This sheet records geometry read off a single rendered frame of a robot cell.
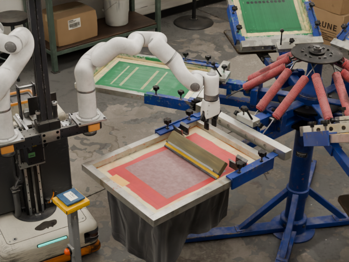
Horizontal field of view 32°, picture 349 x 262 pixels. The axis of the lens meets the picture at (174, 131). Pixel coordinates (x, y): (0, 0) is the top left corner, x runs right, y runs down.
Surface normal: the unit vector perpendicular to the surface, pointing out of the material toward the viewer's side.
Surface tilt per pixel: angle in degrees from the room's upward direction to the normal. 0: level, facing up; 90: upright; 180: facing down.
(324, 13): 89
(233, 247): 0
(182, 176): 0
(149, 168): 0
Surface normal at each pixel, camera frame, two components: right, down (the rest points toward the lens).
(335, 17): -0.75, 0.32
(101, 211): 0.01, -0.86
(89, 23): 0.69, 0.36
